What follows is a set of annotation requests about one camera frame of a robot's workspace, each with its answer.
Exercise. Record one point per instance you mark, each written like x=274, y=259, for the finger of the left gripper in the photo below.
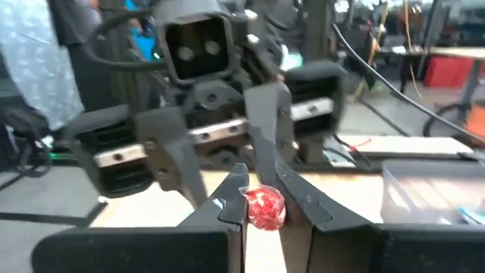
x=269, y=125
x=170, y=151

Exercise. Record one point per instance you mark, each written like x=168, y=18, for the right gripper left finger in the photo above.
x=151, y=250

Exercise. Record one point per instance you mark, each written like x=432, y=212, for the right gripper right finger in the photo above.
x=379, y=250

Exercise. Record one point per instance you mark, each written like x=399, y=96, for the red round candy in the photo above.
x=265, y=208

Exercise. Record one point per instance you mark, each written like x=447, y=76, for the white blue Hershey's bar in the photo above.
x=473, y=216

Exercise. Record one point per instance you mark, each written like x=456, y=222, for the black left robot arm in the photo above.
x=261, y=34

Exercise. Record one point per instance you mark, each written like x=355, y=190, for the grey translucent plastic bin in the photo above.
x=417, y=197

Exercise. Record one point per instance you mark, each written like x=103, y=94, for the red zip tie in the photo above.
x=360, y=145

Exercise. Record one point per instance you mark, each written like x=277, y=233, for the person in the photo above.
x=68, y=22

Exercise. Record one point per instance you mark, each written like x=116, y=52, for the pale patterned sheet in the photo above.
x=30, y=57

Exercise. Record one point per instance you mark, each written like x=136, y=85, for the red storage box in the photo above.
x=447, y=72

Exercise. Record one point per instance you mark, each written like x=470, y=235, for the wooden background table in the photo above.
x=454, y=53

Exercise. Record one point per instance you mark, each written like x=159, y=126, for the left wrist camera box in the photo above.
x=197, y=47

